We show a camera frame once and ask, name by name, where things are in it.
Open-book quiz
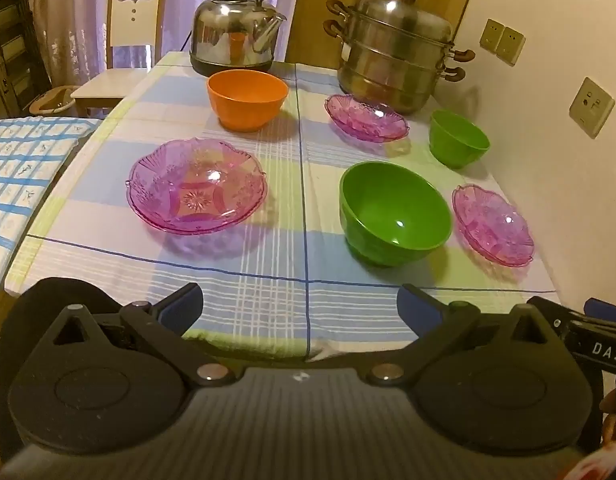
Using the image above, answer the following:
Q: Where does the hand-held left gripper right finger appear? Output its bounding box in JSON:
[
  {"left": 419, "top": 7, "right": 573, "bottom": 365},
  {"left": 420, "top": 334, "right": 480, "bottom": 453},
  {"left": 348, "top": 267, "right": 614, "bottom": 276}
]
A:
[{"left": 367, "top": 284, "right": 559, "bottom": 387}]

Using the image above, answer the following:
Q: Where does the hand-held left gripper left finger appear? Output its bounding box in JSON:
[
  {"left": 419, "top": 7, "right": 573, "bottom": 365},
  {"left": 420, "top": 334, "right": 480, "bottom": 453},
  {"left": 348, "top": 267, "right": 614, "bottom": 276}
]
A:
[{"left": 52, "top": 282, "right": 236, "bottom": 387}]

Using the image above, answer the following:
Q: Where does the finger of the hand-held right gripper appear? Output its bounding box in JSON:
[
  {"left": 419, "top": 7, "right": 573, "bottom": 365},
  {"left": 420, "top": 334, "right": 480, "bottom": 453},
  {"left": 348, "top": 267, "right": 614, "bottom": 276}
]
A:
[{"left": 584, "top": 298, "right": 616, "bottom": 322}]

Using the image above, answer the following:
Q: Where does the large pink glass plate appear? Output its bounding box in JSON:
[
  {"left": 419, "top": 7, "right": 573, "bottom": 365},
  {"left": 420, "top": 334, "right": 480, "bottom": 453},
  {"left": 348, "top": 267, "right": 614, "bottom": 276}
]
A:
[{"left": 126, "top": 137, "right": 268, "bottom": 236}]

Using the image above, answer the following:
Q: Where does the large green bowl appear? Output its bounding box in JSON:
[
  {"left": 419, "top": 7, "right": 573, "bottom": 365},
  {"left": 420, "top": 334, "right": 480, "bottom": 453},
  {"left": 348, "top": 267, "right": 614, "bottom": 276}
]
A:
[{"left": 339, "top": 161, "right": 453, "bottom": 268}]

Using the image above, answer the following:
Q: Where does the small pink glass plate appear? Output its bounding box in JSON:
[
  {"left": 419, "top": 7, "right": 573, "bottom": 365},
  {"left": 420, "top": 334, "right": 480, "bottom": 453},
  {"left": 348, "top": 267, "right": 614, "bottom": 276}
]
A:
[
  {"left": 324, "top": 93, "right": 410, "bottom": 142},
  {"left": 451, "top": 184, "right": 535, "bottom": 267}
]

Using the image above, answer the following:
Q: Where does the small green bowl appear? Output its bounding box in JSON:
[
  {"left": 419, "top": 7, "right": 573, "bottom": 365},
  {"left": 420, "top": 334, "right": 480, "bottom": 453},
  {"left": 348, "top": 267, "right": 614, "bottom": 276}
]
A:
[{"left": 429, "top": 109, "right": 491, "bottom": 170}]

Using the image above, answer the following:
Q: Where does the orange bowl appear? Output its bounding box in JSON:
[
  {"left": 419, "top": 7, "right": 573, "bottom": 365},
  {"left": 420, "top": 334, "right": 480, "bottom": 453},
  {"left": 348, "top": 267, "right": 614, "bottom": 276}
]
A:
[{"left": 206, "top": 70, "right": 289, "bottom": 132}]

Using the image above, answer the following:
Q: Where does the person's right hand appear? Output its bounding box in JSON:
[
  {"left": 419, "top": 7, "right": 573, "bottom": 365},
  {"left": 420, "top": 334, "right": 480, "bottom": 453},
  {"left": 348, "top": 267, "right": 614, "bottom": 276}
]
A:
[{"left": 599, "top": 390, "right": 616, "bottom": 448}]

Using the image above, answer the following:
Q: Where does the checked pastel tablecloth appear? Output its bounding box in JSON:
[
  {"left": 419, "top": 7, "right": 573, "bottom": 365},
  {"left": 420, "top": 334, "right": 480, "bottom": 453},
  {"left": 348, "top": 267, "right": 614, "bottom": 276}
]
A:
[{"left": 4, "top": 51, "right": 559, "bottom": 361}]

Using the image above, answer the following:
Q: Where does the red and white cloth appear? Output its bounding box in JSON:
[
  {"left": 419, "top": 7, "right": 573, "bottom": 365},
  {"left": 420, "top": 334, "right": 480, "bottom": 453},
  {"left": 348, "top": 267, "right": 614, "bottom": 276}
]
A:
[{"left": 563, "top": 442, "right": 616, "bottom": 480}]

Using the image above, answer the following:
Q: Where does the blue checked blanket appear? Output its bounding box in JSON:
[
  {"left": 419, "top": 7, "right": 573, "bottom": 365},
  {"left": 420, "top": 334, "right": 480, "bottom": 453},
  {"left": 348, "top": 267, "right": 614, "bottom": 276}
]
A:
[{"left": 0, "top": 116, "right": 104, "bottom": 291}]

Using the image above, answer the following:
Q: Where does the tan round basket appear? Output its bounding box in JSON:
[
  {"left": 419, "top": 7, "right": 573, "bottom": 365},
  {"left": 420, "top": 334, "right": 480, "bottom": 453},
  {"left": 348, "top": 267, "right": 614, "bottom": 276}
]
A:
[{"left": 29, "top": 86, "right": 79, "bottom": 115}]

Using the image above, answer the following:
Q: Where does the stainless steel steamer pot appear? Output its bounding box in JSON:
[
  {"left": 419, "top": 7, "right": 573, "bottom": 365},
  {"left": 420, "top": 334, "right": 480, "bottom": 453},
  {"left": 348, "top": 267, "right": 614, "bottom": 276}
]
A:
[{"left": 324, "top": 0, "right": 476, "bottom": 115}]

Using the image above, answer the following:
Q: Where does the stainless steel kettle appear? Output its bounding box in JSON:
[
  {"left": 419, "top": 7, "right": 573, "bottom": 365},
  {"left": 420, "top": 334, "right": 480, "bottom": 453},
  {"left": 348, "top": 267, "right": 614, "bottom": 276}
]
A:
[{"left": 189, "top": 0, "right": 294, "bottom": 77}]

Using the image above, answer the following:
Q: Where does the white wooden chair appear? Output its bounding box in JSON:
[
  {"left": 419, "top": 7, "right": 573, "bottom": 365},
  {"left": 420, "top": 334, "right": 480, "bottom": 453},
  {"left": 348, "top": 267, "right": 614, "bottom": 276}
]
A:
[{"left": 70, "top": 0, "right": 168, "bottom": 121}]

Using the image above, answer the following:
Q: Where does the sheer pink curtain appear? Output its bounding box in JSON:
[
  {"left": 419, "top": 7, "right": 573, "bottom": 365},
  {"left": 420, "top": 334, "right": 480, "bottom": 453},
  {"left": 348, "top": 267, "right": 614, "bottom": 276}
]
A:
[{"left": 30, "top": 0, "right": 306, "bottom": 86}]

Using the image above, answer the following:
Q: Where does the dark shelving unit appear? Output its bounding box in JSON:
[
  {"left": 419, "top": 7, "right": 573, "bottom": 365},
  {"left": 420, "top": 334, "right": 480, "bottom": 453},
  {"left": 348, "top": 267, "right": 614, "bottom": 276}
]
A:
[{"left": 0, "top": 0, "right": 49, "bottom": 116}]

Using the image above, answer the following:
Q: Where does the beige wall data outlet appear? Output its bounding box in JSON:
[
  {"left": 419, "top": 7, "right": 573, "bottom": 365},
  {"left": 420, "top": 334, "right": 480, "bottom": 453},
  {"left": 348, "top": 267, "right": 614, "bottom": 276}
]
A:
[{"left": 569, "top": 77, "right": 616, "bottom": 139}]

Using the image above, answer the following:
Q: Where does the beige wall socket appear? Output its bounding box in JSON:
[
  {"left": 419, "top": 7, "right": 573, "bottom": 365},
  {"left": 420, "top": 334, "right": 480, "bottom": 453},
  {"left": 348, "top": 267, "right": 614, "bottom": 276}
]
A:
[
  {"left": 479, "top": 18, "right": 506, "bottom": 53},
  {"left": 495, "top": 26, "right": 526, "bottom": 67}
]

